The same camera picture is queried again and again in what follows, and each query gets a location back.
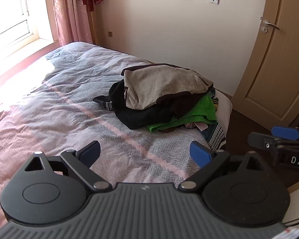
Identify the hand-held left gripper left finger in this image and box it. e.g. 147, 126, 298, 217
16, 141, 112, 193

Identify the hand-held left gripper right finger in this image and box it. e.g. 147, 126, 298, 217
178, 141, 277, 192

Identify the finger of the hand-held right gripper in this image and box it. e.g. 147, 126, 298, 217
248, 132, 284, 152
271, 126, 299, 141

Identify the black garment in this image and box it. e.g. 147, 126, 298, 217
93, 81, 176, 130

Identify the beige and brown sweater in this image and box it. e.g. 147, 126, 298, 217
121, 64, 214, 119

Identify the navy white striped garment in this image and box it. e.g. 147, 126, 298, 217
202, 90, 227, 150

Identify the pink garment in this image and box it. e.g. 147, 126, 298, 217
184, 121, 208, 131

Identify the green knit garment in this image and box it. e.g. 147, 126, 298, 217
147, 93, 218, 133

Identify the pink grey herringbone blanket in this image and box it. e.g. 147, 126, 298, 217
0, 41, 233, 229

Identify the wooden door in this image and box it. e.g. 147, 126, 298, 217
230, 0, 299, 130

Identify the wooden pole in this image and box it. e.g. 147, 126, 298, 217
89, 5, 97, 45

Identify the pink curtain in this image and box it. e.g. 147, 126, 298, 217
50, 0, 94, 46

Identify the window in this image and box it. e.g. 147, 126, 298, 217
0, 0, 53, 53

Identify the black cable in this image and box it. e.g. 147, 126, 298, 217
283, 214, 299, 226

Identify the metal door handle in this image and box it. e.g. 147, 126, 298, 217
261, 19, 280, 33

